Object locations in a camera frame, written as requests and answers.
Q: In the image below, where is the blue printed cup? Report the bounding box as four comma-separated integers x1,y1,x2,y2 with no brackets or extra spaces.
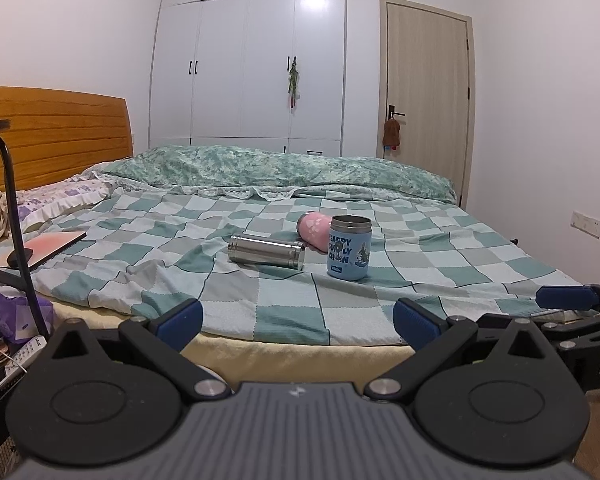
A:
327,214,372,281

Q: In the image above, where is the pink cup with paw prints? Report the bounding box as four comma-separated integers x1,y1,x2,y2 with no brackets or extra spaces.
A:
297,211,332,252

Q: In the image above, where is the stainless steel thermos bottle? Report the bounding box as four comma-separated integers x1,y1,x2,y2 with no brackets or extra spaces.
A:
227,234,306,270

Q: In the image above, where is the purple bag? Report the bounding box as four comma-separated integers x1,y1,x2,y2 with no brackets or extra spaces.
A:
0,294,38,344

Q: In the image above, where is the pink notebook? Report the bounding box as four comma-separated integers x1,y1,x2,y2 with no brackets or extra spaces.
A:
0,231,86,270

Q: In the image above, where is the black computer mouse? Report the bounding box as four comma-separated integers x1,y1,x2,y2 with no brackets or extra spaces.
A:
5,247,36,270

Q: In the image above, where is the green floral duvet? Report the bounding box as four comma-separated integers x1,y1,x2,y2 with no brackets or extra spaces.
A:
100,145,456,205

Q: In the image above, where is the purple floral pillow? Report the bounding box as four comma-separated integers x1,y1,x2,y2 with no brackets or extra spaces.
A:
17,176,112,233

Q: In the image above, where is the wooden orange headboard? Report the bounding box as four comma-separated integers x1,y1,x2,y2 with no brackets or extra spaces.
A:
0,87,133,191

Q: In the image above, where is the green hanging plant ornament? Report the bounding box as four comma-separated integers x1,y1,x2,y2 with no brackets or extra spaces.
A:
288,58,299,110

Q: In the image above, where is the beige wooden door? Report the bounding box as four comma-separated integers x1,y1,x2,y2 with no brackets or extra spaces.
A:
376,0,476,205

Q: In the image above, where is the white wardrobe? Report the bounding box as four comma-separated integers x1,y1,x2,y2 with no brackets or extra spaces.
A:
148,0,347,156

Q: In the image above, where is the white wall socket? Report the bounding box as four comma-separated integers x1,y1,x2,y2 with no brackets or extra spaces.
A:
570,211,600,238

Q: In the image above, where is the brown plush toy on handle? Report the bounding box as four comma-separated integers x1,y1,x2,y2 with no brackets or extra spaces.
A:
382,117,401,151

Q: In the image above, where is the black bedside table frame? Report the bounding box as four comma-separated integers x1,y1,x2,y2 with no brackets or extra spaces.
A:
0,119,50,340

